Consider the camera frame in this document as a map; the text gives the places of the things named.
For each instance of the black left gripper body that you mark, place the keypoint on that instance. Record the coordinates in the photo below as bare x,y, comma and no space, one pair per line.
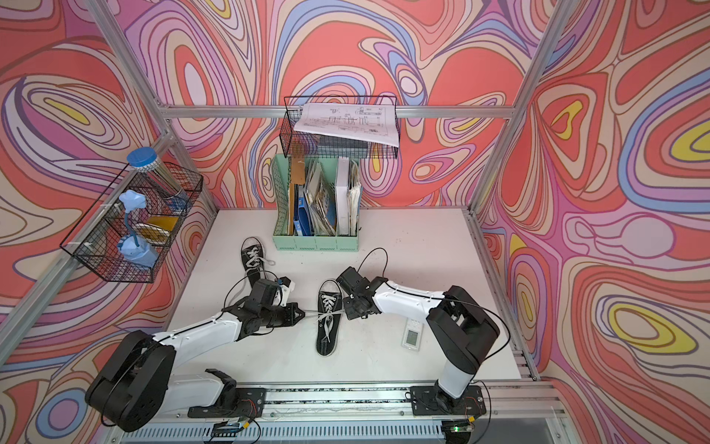
276,315

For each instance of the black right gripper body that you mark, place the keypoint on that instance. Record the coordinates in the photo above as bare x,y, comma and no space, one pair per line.
353,309

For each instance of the black sneaker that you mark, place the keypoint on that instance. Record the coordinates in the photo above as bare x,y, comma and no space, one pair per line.
330,311
253,259

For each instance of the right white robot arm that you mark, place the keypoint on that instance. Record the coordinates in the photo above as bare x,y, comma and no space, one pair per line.
464,330

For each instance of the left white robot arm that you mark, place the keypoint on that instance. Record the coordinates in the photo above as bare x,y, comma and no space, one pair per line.
138,381

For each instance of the white remote control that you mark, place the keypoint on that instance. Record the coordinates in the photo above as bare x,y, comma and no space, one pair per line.
412,336

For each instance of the green perforated file organizer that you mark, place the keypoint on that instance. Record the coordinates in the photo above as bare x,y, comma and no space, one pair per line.
280,175

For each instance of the white book in organizer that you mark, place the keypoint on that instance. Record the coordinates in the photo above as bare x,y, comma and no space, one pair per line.
342,196

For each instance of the yellow tin in basket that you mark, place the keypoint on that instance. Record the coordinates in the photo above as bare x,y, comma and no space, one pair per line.
157,230

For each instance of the white printed paper sheet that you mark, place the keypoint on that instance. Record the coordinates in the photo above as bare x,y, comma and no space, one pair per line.
366,123

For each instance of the blue lidded jar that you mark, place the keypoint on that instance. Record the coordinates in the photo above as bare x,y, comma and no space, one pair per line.
146,161

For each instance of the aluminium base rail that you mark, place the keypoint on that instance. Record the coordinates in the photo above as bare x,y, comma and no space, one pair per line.
491,412

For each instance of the black wire basket left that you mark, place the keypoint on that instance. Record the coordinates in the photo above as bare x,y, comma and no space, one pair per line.
93,241

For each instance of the black wire basket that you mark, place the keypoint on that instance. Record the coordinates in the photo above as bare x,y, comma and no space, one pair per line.
93,241
298,144

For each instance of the black wire basket back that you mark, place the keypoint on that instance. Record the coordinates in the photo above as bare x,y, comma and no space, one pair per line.
298,144

